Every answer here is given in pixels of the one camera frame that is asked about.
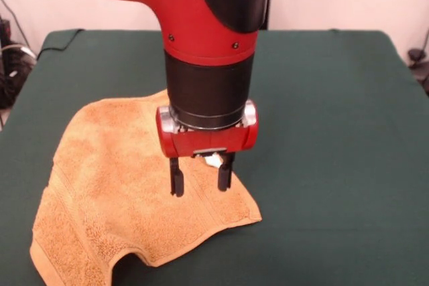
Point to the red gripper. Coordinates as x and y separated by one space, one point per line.
207 142

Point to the orange terry towel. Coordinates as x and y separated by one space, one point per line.
117 182

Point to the black box with red light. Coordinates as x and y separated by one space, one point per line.
5 28

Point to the dark green table cloth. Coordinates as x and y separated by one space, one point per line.
335 132

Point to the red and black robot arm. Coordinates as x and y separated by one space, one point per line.
201 31

